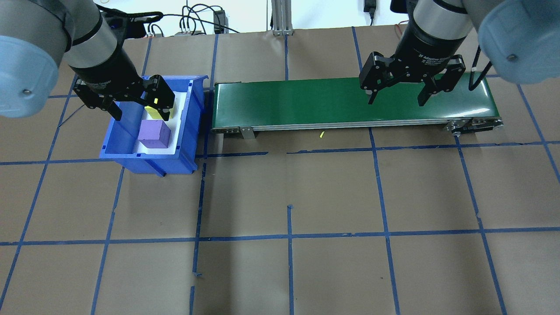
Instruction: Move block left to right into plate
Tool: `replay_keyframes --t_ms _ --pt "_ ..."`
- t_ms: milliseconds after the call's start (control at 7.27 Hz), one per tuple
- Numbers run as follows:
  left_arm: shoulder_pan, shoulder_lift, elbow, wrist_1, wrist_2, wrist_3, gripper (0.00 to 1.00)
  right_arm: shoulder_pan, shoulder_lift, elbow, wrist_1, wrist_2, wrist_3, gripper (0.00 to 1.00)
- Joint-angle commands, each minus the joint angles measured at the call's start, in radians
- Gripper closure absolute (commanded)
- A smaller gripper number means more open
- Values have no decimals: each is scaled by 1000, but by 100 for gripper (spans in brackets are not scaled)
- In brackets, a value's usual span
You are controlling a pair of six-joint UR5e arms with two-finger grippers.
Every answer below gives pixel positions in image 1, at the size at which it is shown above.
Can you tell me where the yellow foam block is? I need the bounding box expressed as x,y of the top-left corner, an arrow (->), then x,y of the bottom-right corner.
144,98 -> 175,120

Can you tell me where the purple foam block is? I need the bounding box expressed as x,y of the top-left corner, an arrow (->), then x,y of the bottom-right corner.
137,120 -> 171,148

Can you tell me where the white foam pad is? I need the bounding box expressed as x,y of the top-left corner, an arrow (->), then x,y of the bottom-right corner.
135,90 -> 189,154

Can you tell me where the blue plastic bin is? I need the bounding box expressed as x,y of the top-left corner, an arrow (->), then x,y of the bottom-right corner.
99,74 -> 210,177

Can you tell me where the green conveyor belt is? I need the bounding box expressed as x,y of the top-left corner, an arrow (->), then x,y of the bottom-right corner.
211,72 -> 504,140

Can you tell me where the white desk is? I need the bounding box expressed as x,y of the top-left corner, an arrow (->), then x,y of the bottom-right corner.
92,0 -> 412,36

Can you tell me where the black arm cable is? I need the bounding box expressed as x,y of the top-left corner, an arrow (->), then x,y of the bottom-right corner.
469,43 -> 494,91

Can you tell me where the aluminium desk post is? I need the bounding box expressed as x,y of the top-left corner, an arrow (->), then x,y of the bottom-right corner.
270,0 -> 295,36

